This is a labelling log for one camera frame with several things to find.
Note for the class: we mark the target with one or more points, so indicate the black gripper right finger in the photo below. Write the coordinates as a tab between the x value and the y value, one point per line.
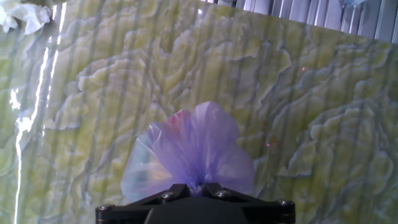
264	211

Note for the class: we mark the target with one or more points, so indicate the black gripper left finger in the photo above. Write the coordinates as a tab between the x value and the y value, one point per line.
130	213

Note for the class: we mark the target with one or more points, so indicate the purple translucent plastic bag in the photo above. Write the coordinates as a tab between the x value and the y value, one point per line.
199	149

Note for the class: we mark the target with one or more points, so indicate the green marble pattern mat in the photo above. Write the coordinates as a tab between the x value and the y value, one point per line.
311	124

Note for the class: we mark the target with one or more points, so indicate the white crumpled tissue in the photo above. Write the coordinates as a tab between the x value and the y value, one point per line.
25	15

